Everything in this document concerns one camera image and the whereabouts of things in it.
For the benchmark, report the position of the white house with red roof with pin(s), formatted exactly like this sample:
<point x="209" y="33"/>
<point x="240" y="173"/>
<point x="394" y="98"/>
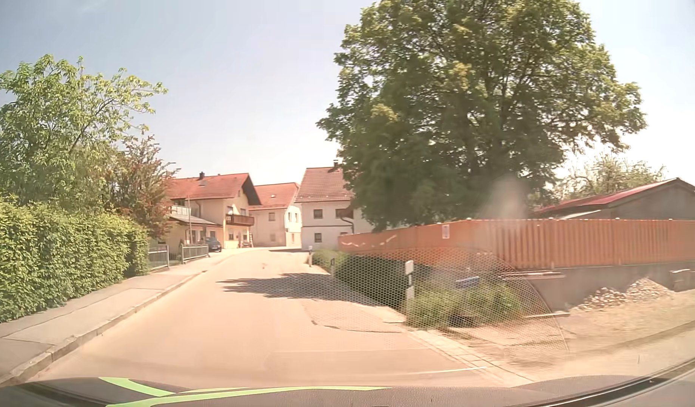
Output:
<point x="324" y="212"/>

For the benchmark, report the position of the cream house with red roof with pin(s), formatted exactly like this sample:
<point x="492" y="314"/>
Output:
<point x="275" y="220"/>

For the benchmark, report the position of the low green bushes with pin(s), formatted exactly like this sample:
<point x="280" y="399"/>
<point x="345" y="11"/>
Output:
<point x="437" y="294"/>

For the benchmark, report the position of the beige house with balcony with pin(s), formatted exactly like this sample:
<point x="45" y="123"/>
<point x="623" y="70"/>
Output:
<point x="211" y="212"/>

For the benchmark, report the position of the dark parked car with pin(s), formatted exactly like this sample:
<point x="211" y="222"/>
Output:
<point x="213" y="244"/>

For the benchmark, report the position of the grey asphalt road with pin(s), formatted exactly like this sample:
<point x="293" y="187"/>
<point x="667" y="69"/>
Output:
<point x="257" y="316"/>

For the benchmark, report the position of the large green tree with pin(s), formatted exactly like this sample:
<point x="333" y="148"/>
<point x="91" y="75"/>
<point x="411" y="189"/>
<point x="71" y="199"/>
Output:
<point x="466" y="107"/>

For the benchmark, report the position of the grey metal fence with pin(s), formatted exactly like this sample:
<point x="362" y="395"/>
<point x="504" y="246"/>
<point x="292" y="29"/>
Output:
<point x="180" y="252"/>

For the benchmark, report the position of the car's own bonnet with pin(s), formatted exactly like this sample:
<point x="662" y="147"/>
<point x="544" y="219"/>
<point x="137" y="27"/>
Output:
<point x="324" y="395"/>

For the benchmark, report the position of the orange wooden fence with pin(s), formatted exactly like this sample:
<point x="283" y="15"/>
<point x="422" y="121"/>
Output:
<point x="550" y="240"/>

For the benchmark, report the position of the red-leaved tree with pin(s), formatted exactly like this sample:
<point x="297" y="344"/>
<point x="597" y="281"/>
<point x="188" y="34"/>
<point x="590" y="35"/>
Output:
<point x="138" y="186"/>

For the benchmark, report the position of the light green tree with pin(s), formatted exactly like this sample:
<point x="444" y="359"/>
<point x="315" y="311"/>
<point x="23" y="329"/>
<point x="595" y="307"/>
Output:
<point x="610" y="175"/>

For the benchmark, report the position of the pile of rubble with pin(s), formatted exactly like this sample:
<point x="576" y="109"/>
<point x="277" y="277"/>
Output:
<point x="624" y="293"/>

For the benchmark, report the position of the grey paved pavement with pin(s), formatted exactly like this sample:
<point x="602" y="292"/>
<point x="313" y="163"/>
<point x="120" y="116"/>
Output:
<point x="70" y="322"/>

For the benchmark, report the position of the green trimmed hedge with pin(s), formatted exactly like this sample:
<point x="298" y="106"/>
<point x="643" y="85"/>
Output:
<point x="48" y="254"/>

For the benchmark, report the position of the dark barn with red roof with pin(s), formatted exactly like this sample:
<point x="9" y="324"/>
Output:
<point x="652" y="203"/>

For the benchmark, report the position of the green leafy tree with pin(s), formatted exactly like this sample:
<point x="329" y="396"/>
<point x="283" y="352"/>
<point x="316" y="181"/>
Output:
<point x="48" y="135"/>

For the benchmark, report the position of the grey concrete wall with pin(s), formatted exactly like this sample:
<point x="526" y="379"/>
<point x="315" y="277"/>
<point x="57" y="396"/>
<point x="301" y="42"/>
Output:
<point x="607" y="280"/>

